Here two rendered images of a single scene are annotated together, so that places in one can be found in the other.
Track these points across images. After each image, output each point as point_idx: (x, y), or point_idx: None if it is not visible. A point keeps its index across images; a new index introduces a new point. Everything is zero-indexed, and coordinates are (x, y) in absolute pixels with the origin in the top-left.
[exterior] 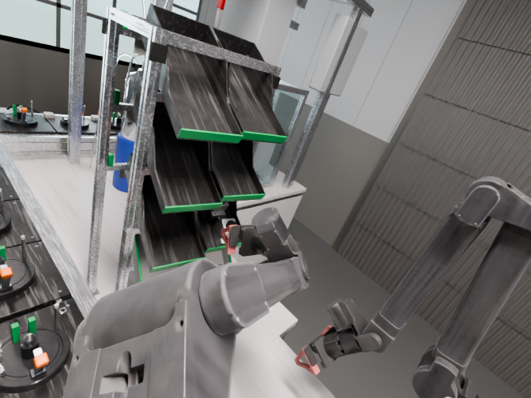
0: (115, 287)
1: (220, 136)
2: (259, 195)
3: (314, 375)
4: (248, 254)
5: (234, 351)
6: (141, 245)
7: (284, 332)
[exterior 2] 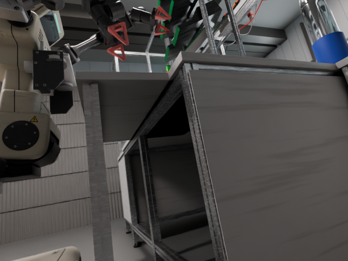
0: None
1: (158, 6)
2: (171, 2)
3: (119, 72)
4: (150, 28)
5: (98, 31)
6: None
7: (170, 68)
